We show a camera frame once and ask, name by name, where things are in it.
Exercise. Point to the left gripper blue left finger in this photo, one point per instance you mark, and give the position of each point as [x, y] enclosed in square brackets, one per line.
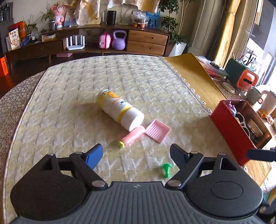
[93, 156]

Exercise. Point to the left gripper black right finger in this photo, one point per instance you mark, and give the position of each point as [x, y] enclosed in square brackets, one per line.
[179, 156]

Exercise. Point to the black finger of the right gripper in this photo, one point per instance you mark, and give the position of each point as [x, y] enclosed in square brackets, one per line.
[262, 155]

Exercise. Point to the green plastic toy piece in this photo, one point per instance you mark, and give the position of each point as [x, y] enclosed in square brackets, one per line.
[166, 168]

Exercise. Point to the white frame sunglasses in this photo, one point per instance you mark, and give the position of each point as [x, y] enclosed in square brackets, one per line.
[240, 118]

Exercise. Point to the pink tube with yellow cap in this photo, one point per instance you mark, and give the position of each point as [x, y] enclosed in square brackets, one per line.
[131, 136]

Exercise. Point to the purple toy figure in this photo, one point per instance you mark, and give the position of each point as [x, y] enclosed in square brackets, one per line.
[231, 108]

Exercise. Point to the red metal storage box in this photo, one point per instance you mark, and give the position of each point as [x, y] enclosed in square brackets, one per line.
[233, 133]

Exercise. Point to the pink ridged soap tray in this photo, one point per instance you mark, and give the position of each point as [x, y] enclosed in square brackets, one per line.
[158, 131]

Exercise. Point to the orange snack wrapper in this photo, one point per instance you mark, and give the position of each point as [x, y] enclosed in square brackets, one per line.
[266, 116]

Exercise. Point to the white electric kettle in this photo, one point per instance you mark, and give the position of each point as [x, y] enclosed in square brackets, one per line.
[269, 103]

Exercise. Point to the white and yellow bottle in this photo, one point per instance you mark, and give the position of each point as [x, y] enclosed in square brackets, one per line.
[119, 110]

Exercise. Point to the grey ceramic mug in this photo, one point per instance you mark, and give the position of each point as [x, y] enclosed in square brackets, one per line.
[254, 96]

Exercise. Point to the cream quilted table mat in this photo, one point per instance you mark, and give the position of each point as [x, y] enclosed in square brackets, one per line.
[62, 117]

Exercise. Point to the clear drinking glass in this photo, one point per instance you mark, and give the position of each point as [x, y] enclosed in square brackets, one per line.
[244, 89]

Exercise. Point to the white round lid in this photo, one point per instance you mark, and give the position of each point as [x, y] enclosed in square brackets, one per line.
[228, 87]

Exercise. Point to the stack of colourful folders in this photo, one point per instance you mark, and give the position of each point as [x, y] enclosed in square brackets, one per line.
[214, 70]

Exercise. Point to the white wifi router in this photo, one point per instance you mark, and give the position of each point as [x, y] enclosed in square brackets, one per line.
[75, 42]

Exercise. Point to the purple kettlebell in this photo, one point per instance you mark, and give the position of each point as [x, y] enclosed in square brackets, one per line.
[119, 43]

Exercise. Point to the pink toy case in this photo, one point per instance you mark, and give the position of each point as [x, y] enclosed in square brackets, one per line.
[105, 40]

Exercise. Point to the wooden tv cabinet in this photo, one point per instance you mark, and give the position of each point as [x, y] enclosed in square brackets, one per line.
[147, 41]

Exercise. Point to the orange shopping bag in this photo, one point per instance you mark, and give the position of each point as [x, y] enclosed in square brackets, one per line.
[3, 67]

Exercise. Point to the potted green tree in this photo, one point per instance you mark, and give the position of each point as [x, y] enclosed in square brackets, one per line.
[172, 26]

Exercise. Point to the black cylindrical speaker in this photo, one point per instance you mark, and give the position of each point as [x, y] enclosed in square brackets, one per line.
[111, 17]

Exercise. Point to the pink plush doll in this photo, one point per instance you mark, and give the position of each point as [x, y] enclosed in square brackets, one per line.
[58, 11]

